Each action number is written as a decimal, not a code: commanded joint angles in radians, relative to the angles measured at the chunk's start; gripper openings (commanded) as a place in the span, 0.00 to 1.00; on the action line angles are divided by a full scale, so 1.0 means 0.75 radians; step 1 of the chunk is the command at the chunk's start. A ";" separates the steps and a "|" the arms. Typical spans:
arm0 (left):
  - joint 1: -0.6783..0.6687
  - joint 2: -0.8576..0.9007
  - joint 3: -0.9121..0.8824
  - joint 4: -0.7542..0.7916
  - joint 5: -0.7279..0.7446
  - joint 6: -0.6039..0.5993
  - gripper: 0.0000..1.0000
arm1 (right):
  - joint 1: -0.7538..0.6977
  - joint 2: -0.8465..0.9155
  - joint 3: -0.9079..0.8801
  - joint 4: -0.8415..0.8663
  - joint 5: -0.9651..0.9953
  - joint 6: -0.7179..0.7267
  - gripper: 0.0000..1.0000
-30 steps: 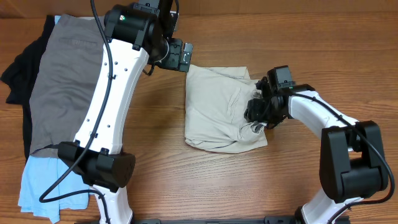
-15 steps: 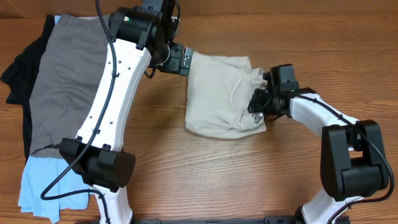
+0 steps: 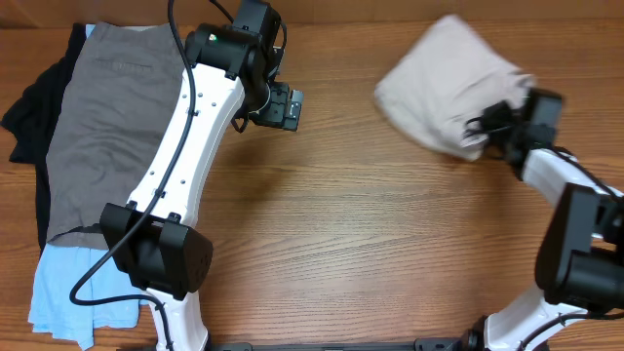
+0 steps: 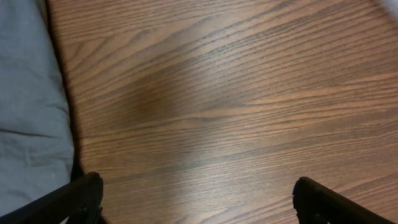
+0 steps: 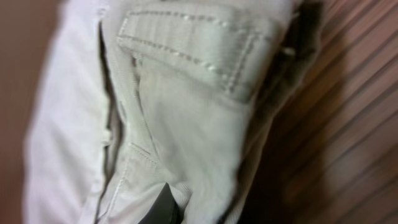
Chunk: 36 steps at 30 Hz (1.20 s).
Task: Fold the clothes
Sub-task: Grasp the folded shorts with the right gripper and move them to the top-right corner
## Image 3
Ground beige khaki shorts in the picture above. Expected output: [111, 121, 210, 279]
[374, 15, 536, 162]

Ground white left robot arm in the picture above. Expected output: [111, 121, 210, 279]
[99, 19, 303, 350]

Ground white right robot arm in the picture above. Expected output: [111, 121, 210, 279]
[453, 97, 623, 350]

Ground grey shorts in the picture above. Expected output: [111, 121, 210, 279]
[46, 22, 184, 250]

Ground black garment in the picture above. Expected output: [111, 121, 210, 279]
[1, 23, 87, 249]

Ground light blue garment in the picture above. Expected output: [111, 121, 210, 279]
[27, 242, 150, 351]

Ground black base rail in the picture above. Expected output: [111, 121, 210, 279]
[210, 338, 486, 351]

